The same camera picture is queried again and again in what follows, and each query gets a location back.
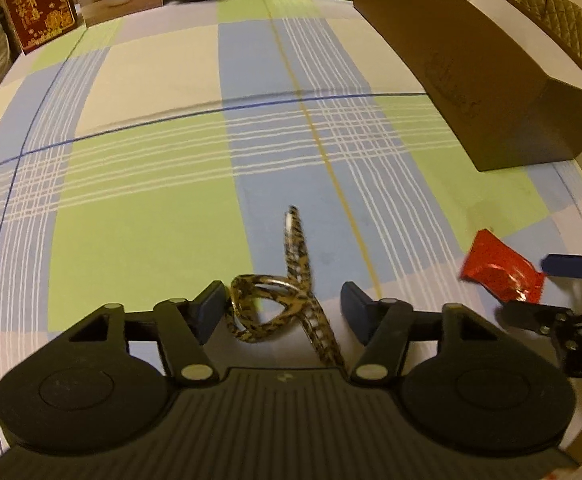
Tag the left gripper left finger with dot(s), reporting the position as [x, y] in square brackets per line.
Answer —
[183, 328]

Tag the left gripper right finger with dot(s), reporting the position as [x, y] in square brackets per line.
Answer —
[382, 327]

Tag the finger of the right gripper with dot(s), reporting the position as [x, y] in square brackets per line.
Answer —
[563, 266]
[536, 318]

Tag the red snack packet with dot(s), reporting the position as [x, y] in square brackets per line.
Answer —
[505, 273]

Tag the checkered tablecloth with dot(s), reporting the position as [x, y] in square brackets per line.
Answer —
[143, 158]

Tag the brown cardboard storage box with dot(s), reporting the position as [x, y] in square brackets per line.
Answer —
[510, 93]

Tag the quilted chair back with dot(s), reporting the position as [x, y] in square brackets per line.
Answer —
[571, 25]

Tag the red gift box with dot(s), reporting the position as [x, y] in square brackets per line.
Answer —
[37, 22]

